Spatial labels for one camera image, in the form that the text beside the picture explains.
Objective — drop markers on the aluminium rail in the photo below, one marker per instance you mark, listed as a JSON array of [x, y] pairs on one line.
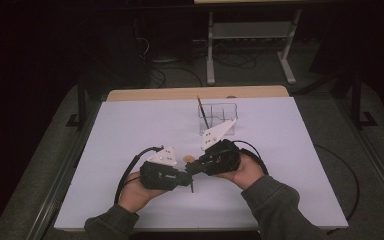
[[383, 170], [51, 200]]

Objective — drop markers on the white table mat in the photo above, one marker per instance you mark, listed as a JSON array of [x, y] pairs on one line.
[[130, 126]]

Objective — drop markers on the black post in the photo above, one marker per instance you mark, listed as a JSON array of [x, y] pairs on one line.
[[81, 100], [356, 100]]

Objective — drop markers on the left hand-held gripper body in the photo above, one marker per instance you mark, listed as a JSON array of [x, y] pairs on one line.
[[160, 175]]

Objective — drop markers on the white metal stand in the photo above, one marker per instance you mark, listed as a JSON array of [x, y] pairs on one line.
[[251, 30]]

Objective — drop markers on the person's left hand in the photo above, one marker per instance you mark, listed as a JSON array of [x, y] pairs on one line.
[[133, 195]]

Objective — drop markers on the clear acrylic organizer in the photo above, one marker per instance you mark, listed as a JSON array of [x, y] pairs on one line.
[[218, 111]]

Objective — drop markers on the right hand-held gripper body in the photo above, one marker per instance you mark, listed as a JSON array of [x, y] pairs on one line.
[[223, 158]]

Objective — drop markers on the person's right hand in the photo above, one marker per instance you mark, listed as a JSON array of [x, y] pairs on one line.
[[246, 171]]

